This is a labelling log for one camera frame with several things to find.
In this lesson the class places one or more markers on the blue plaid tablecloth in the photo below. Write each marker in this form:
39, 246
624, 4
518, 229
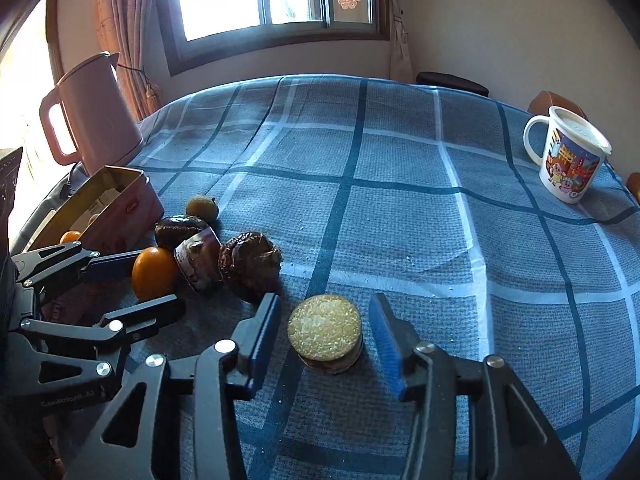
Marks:
428, 196

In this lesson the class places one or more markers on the dark brown wrinkled pastry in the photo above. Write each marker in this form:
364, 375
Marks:
249, 265

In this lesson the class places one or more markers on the tan longan fruit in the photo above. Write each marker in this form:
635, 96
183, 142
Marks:
203, 207

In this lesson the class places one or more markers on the red metal tin box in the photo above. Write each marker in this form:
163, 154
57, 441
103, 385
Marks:
111, 211

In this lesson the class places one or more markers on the brown leather armchair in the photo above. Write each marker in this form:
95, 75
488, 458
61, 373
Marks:
541, 103

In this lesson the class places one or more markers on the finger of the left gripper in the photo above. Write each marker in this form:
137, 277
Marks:
115, 329
70, 264

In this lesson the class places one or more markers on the black round stool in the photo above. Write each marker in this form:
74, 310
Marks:
451, 82

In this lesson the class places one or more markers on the small orange tangerine front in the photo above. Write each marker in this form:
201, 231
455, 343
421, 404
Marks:
70, 236

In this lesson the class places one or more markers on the pink curtain left of window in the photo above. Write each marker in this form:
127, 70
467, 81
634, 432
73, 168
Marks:
121, 26

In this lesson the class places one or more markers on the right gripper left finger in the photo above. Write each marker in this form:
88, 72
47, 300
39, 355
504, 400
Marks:
138, 434

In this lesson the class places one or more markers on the white cartoon print mug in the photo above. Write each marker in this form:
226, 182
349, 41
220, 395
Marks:
574, 150

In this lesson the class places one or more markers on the window with metal frame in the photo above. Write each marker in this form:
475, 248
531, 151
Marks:
198, 32

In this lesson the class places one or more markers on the dark chocolate glazed pastry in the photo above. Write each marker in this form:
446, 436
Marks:
171, 231

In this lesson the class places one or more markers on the pink electric kettle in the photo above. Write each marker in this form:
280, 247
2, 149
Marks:
97, 117

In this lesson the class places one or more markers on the round layered biscuit cake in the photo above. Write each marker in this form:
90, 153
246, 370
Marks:
326, 333

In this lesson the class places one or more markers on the chocolate-coated cake roll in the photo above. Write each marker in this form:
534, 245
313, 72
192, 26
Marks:
197, 259

